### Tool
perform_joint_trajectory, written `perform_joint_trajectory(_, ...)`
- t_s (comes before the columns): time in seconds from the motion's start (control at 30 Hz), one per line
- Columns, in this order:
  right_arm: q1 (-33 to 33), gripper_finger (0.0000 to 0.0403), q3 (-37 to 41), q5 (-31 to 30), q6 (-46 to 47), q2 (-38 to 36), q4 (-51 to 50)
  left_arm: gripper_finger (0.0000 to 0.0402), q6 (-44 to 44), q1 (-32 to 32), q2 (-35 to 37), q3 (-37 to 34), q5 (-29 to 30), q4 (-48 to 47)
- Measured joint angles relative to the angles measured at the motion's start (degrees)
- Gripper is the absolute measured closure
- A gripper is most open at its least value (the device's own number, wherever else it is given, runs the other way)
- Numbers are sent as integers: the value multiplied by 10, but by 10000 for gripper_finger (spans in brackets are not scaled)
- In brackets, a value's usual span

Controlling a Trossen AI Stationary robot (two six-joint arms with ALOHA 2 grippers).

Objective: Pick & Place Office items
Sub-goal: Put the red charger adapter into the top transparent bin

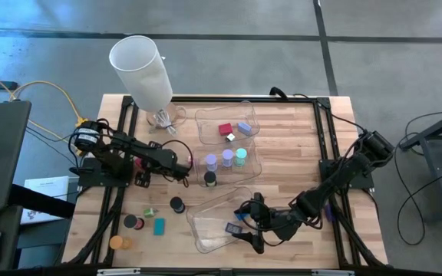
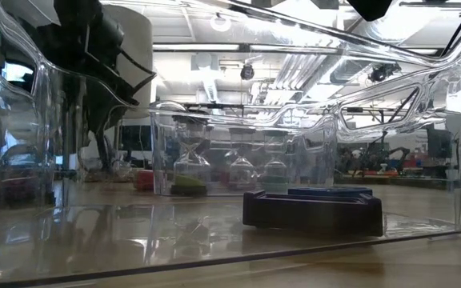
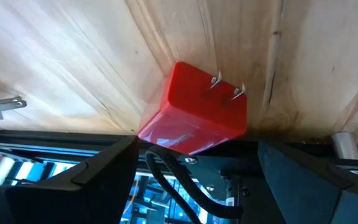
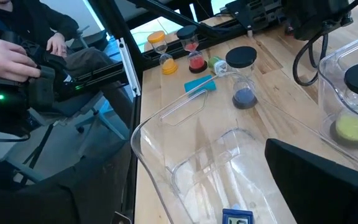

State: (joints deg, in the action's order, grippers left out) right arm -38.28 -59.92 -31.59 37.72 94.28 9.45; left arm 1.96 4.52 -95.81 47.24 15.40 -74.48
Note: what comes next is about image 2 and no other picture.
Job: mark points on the teal hourglass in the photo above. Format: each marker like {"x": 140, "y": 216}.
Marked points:
{"x": 274, "y": 180}

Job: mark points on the black ceiling-mounted device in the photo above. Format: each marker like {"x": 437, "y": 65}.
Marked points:
{"x": 382, "y": 72}

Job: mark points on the clear plastic bin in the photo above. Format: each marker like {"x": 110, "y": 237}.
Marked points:
{"x": 314, "y": 160}
{"x": 94, "y": 232}

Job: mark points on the dark background monitor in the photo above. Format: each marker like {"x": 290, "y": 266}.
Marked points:
{"x": 438, "y": 142}
{"x": 134, "y": 138}

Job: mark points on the black hourglass green sand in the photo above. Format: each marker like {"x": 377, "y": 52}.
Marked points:
{"x": 190, "y": 182}

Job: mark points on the white cylindrical table lamp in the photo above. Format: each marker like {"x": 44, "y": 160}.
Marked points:
{"x": 140, "y": 40}

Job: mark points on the dark blue tray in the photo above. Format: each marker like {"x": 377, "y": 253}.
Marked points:
{"x": 314, "y": 216}

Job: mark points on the ceiling light strip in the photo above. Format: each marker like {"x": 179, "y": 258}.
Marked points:
{"x": 194, "y": 46}

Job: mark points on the round ceiling light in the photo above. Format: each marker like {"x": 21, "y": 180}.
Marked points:
{"x": 220, "y": 23}

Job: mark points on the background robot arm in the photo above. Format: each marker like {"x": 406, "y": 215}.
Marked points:
{"x": 390, "y": 156}

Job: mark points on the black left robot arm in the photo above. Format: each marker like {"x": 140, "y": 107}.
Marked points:
{"x": 86, "y": 24}

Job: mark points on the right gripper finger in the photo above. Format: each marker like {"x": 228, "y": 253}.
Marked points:
{"x": 370, "y": 8}

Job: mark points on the purple hourglass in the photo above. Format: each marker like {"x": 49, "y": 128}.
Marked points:
{"x": 242, "y": 172}

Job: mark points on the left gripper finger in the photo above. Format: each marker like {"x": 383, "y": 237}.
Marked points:
{"x": 103, "y": 148}

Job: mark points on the black ceiling camera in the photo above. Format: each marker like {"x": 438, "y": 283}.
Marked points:
{"x": 247, "y": 72}

